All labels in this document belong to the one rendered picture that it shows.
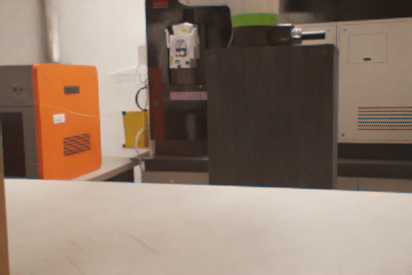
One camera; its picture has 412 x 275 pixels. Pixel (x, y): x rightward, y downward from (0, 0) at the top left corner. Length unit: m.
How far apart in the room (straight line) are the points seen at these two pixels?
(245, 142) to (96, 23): 2.45
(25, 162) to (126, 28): 1.87
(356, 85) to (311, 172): 0.84
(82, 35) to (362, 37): 2.14
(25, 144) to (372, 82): 1.30
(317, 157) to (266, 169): 0.13
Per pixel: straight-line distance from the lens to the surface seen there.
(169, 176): 2.19
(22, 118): 1.84
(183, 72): 2.14
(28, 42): 3.90
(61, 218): 0.70
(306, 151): 1.31
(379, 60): 2.10
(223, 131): 1.34
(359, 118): 2.11
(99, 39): 3.63
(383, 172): 2.09
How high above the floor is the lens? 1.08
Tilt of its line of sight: 7 degrees down
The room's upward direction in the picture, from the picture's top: 1 degrees counter-clockwise
